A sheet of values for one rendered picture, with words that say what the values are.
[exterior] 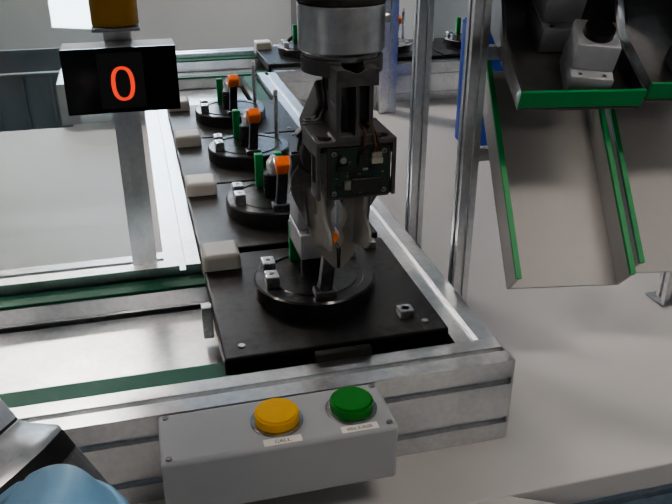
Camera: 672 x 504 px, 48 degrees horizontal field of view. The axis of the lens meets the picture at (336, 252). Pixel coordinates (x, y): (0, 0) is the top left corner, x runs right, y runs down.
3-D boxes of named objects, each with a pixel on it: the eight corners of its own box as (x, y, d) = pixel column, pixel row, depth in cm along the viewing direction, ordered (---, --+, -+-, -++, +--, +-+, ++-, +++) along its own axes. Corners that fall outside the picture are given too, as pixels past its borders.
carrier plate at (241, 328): (447, 343, 82) (449, 326, 82) (225, 376, 77) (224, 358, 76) (380, 250, 103) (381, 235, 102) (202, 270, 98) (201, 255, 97)
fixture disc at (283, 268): (390, 310, 85) (390, 295, 84) (265, 327, 82) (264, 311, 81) (355, 256, 97) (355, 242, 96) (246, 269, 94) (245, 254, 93)
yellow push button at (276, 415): (303, 437, 68) (302, 419, 67) (259, 445, 67) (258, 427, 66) (294, 410, 72) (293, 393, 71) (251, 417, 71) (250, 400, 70)
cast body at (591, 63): (605, 103, 79) (627, 47, 74) (563, 99, 79) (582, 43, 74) (597, 54, 84) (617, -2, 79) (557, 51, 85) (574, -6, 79)
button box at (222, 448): (397, 477, 71) (399, 424, 68) (167, 520, 66) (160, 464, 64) (374, 430, 77) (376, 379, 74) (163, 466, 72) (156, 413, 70)
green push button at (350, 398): (378, 425, 70) (378, 407, 69) (335, 432, 69) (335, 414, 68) (365, 399, 73) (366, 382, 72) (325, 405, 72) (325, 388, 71)
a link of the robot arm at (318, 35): (288, -3, 66) (378, -7, 68) (289, 50, 68) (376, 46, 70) (307, 9, 60) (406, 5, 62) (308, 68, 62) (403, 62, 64)
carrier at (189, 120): (301, 140, 147) (300, 75, 142) (175, 150, 142) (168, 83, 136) (278, 108, 168) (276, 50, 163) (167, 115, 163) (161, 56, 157)
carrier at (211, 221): (377, 245, 105) (379, 158, 99) (200, 265, 99) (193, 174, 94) (333, 184, 126) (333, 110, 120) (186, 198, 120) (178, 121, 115)
